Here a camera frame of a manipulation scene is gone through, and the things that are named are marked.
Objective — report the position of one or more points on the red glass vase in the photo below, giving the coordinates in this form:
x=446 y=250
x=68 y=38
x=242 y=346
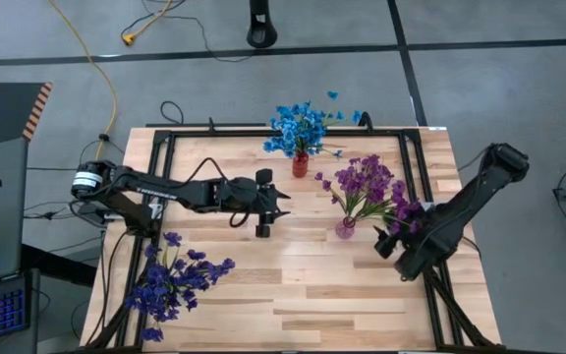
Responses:
x=300 y=166

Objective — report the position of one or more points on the magenta artificial flower bunch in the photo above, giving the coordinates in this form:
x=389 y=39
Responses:
x=403 y=211
x=374 y=172
x=352 y=184

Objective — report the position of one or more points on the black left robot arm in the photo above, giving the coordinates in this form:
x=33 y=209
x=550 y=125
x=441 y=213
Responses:
x=165 y=192

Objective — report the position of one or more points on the black desk base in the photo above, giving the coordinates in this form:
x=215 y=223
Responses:
x=57 y=265

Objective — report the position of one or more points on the grey desk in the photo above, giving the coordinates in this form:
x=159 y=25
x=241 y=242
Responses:
x=3 y=221

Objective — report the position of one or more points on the large black orange-striped mat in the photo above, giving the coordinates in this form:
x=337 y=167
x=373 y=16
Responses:
x=3 y=113

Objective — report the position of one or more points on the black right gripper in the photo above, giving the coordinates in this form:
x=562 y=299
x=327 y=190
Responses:
x=385 y=244

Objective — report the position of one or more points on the black stand base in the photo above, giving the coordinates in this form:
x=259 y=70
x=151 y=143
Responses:
x=262 y=34

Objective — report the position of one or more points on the black aluminium table frame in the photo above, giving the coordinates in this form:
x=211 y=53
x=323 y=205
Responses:
x=224 y=133

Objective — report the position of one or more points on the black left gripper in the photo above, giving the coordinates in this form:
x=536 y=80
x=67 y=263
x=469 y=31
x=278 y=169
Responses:
x=251 y=196

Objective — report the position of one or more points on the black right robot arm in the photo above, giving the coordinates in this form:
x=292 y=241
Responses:
x=465 y=211

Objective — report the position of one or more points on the black power brick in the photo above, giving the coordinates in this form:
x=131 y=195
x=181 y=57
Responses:
x=86 y=211

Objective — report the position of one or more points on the pink glass vase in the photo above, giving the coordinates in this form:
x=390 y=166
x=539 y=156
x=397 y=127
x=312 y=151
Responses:
x=345 y=229

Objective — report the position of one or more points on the black curved hook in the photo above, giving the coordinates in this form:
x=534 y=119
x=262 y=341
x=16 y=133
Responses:
x=364 y=116

